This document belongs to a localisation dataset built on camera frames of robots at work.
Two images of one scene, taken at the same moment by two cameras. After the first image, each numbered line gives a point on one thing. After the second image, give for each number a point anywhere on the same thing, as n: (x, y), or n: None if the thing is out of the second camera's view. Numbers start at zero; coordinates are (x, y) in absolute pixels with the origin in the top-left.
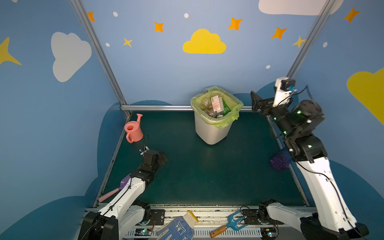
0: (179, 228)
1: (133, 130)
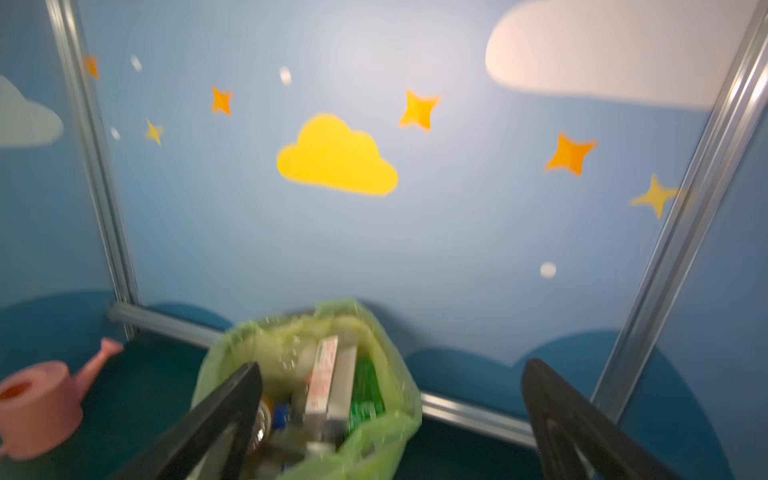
0: None
1: (41, 404)
